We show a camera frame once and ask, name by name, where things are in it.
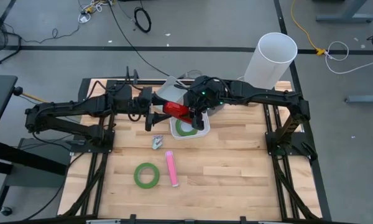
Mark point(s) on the dark translucent plastic bin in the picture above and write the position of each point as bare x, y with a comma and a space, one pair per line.
216, 110

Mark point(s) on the black table clamp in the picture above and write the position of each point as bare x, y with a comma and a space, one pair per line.
132, 217
243, 219
136, 76

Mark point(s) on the grey plastic bin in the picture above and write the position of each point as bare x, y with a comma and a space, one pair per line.
171, 91

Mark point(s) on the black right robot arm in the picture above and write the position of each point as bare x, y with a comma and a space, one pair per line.
267, 93

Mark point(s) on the green masking tape roll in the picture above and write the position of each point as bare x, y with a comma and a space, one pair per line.
181, 132
136, 175

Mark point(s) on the black knob orange rod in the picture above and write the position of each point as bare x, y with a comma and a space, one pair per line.
17, 91

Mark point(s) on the red stapler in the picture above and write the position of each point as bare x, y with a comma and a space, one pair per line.
175, 109

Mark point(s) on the black desk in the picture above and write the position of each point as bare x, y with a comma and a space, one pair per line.
0, 99

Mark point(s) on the white power strip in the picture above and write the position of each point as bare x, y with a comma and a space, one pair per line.
84, 18

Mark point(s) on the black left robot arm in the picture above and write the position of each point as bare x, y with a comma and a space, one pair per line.
81, 105

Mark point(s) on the pink marker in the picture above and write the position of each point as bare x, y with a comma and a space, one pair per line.
171, 169

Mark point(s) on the black aluminium table frame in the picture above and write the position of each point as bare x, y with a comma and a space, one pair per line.
112, 83

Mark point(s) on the grey desk leg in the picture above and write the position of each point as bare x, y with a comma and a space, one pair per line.
345, 18

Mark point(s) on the white plastic bin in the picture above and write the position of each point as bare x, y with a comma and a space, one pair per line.
186, 137

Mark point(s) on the white shade table lamp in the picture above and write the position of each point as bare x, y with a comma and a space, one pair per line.
270, 62

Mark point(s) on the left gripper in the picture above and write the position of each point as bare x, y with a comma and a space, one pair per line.
144, 99

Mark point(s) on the grey desk foot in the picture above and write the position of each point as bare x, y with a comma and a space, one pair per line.
366, 99

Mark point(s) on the purple staple remover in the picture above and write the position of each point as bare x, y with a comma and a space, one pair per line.
158, 137

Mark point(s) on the light blue staple remover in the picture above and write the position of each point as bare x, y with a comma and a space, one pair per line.
155, 145

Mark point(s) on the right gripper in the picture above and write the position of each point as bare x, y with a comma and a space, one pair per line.
198, 119

